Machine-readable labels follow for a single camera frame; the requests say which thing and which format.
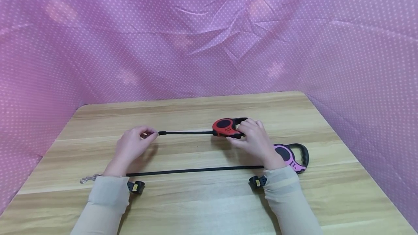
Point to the person's right fingers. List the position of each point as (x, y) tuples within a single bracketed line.
[(251, 126)]

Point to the person's right hand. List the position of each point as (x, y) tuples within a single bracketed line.
[(258, 146)]

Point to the red retractable leash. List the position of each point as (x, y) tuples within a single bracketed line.
[(223, 126)]

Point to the pink retractable leash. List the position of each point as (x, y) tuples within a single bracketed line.
[(284, 154)]

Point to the person's right thumb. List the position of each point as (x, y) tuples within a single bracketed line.
[(235, 140)]

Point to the person's left hand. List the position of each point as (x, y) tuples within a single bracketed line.
[(129, 149)]

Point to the person's right forearm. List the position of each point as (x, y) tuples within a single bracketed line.
[(289, 202)]

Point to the person's left forearm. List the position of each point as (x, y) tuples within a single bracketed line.
[(104, 206)]

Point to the black wrist band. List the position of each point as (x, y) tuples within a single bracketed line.
[(136, 186), (258, 181)]

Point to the person's left thumb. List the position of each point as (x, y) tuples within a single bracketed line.
[(151, 137)]

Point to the person's left index finger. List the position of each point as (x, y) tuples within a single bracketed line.
[(148, 130)]

